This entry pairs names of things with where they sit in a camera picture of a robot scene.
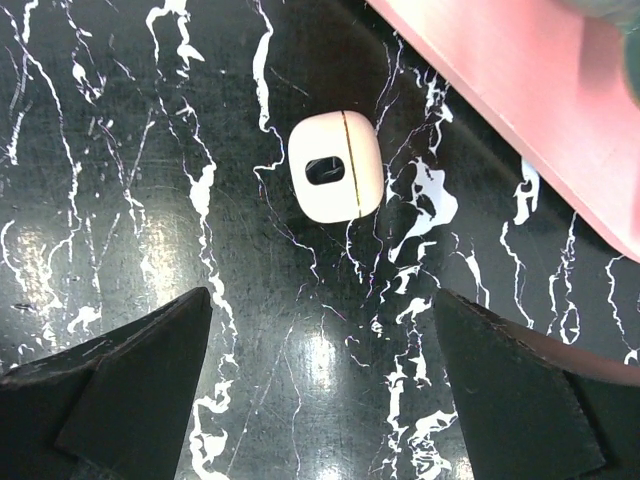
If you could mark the pink three-tier shelf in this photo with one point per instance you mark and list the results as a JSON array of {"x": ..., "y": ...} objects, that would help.
[{"x": 551, "y": 82}]

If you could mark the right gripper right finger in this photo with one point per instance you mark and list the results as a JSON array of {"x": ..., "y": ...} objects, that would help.
[{"x": 532, "y": 407}]

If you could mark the beige earbud charging case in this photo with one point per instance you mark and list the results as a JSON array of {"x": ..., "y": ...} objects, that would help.
[{"x": 336, "y": 166}]

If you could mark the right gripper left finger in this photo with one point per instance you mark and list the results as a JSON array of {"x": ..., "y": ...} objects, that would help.
[{"x": 114, "y": 407}]

